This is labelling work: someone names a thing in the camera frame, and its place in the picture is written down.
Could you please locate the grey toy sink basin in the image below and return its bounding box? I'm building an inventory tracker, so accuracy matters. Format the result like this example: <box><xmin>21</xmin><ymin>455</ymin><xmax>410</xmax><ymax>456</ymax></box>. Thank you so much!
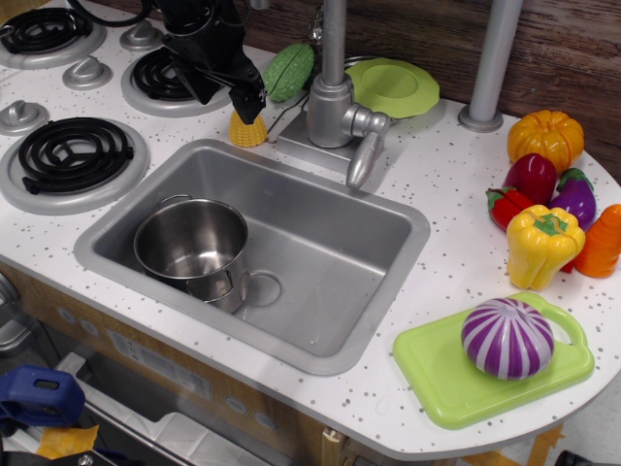
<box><xmin>74</xmin><ymin>140</ymin><xmax>430</xmax><ymax>376</ymax></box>

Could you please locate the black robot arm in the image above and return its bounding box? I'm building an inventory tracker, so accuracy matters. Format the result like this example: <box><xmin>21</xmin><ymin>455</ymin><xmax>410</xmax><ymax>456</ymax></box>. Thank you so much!
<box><xmin>141</xmin><ymin>1</ymin><xmax>267</xmax><ymax>124</ymax></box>

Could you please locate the yellow tape piece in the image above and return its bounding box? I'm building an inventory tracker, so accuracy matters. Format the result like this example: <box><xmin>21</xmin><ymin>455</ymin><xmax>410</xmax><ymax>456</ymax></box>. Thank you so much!
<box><xmin>36</xmin><ymin>425</ymin><xmax>99</xmax><ymax>459</ymax></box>

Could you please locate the grey stove knob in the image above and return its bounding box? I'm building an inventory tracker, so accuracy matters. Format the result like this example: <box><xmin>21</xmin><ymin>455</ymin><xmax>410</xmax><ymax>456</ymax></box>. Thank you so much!
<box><xmin>0</xmin><ymin>100</ymin><xmax>49</xmax><ymax>136</ymax></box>
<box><xmin>62</xmin><ymin>55</ymin><xmax>113</xmax><ymax>90</ymax></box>
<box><xmin>119</xmin><ymin>20</ymin><xmax>163</xmax><ymax>51</ymax></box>

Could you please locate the yellow toy corn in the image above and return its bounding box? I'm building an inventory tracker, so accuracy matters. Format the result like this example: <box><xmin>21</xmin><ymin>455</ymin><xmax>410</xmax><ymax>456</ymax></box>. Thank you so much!
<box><xmin>228</xmin><ymin>111</ymin><xmax>268</xmax><ymax>149</ymax></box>

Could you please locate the purple toy eggplant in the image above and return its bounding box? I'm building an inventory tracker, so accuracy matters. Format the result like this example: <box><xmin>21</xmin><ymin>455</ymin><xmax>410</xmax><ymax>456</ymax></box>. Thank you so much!
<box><xmin>548</xmin><ymin>168</ymin><xmax>597</xmax><ymax>231</ymax></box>

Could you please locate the dark red toy pepper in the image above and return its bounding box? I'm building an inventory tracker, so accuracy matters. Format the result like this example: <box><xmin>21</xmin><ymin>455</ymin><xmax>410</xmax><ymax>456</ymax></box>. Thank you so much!
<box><xmin>503</xmin><ymin>153</ymin><xmax>557</xmax><ymax>205</ymax></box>

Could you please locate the stainless steel pot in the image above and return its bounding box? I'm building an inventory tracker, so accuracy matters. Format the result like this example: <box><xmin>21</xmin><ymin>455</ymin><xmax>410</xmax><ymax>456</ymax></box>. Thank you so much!
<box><xmin>133</xmin><ymin>194</ymin><xmax>250</xmax><ymax>314</ymax></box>

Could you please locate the orange toy carrot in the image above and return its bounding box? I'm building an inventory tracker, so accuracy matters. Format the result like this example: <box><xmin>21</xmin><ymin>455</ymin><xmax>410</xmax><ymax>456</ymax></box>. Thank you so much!
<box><xmin>573</xmin><ymin>204</ymin><xmax>620</xmax><ymax>278</ymax></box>

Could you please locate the green toy bitter gourd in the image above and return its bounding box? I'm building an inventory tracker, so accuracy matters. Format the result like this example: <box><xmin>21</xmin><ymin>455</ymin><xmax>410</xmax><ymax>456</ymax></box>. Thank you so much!
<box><xmin>263</xmin><ymin>43</ymin><xmax>314</xmax><ymax>103</ymax></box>

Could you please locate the grey vertical pole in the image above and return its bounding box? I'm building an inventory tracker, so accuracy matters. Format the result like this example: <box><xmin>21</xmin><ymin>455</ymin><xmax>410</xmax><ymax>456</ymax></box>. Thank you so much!
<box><xmin>458</xmin><ymin>0</ymin><xmax>523</xmax><ymax>133</ymax></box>

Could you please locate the green toy plate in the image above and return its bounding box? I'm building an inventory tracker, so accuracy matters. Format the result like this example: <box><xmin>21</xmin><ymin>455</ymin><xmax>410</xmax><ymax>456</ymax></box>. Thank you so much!
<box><xmin>345</xmin><ymin>58</ymin><xmax>440</xmax><ymax>119</ymax></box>

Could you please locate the toy oven door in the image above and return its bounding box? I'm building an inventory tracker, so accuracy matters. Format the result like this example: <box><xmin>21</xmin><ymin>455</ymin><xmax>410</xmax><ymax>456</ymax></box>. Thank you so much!
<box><xmin>55</xmin><ymin>351</ymin><xmax>295</xmax><ymax>465</ymax></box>

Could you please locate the black burner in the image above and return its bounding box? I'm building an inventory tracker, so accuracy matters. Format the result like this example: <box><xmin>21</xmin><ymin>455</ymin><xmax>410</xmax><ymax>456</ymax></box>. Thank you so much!
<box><xmin>1</xmin><ymin>7</ymin><xmax>106</xmax><ymax>70</ymax></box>
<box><xmin>121</xmin><ymin>48</ymin><xmax>231</xmax><ymax>118</ymax></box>
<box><xmin>1</xmin><ymin>117</ymin><xmax>149</xmax><ymax>216</ymax></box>

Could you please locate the back right black burner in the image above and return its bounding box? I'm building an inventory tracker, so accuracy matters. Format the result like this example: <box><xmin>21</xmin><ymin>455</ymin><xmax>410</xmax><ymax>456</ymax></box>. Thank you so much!
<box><xmin>121</xmin><ymin>48</ymin><xmax>231</xmax><ymax>118</ymax></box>

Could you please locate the orange toy pumpkin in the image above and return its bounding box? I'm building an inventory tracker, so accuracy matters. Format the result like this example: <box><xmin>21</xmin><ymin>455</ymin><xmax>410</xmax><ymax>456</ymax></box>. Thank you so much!
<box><xmin>507</xmin><ymin>110</ymin><xmax>585</xmax><ymax>175</ymax></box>

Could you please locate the grey stove knob front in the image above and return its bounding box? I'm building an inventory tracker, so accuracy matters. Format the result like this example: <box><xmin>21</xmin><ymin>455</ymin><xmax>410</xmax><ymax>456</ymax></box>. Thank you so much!
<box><xmin>0</xmin><ymin>100</ymin><xmax>49</xmax><ymax>136</ymax></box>

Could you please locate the yellow toy bell pepper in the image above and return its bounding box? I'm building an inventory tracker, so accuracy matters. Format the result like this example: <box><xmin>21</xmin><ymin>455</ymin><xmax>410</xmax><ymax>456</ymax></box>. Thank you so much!
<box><xmin>507</xmin><ymin>205</ymin><xmax>586</xmax><ymax>290</ymax></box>

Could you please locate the grey stove knob back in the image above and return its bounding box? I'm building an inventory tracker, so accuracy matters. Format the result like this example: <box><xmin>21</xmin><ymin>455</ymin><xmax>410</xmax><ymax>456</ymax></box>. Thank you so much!
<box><xmin>119</xmin><ymin>20</ymin><xmax>163</xmax><ymax>51</ymax></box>

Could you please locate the back left black burner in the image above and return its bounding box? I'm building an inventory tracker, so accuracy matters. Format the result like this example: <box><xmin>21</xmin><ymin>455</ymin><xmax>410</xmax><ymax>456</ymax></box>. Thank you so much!
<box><xmin>1</xmin><ymin>7</ymin><xmax>106</xmax><ymax>70</ymax></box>

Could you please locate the grey stove knob middle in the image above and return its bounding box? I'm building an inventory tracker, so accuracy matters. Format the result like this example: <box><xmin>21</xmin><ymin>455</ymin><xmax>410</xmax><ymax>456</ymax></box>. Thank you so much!
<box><xmin>62</xmin><ymin>55</ymin><xmax>113</xmax><ymax>90</ymax></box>

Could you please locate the purple striped toy onion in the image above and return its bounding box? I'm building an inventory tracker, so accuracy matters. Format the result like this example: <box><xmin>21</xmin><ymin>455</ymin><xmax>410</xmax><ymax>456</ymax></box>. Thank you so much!
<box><xmin>461</xmin><ymin>297</ymin><xmax>555</xmax><ymax>381</ymax></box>

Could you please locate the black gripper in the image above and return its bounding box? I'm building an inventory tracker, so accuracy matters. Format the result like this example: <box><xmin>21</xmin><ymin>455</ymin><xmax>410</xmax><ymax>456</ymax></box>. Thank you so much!
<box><xmin>164</xmin><ymin>21</ymin><xmax>267</xmax><ymax>124</ymax></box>

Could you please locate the grey toy faucet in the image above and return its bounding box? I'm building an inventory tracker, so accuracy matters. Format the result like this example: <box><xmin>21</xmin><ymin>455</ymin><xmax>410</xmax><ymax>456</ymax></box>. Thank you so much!
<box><xmin>277</xmin><ymin>1</ymin><xmax>391</xmax><ymax>189</ymax></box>

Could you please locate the green toy cutting board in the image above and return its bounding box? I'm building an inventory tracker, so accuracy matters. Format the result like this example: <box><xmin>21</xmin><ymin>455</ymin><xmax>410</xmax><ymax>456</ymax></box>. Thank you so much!
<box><xmin>393</xmin><ymin>292</ymin><xmax>595</xmax><ymax>429</ymax></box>

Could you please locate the blue clamp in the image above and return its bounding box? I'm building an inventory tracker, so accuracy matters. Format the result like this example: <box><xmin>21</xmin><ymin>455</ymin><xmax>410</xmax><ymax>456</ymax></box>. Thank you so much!
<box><xmin>1</xmin><ymin>365</ymin><xmax>85</xmax><ymax>431</ymax></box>

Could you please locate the front left black burner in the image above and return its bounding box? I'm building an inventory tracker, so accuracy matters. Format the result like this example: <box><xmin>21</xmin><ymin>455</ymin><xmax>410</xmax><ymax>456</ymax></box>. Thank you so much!
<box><xmin>1</xmin><ymin>117</ymin><xmax>149</xmax><ymax>216</ymax></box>

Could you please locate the red toy chili pepper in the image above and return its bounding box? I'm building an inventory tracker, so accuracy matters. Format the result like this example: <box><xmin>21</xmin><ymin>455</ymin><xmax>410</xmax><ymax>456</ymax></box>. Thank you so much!
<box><xmin>486</xmin><ymin>186</ymin><xmax>534</xmax><ymax>231</ymax></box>

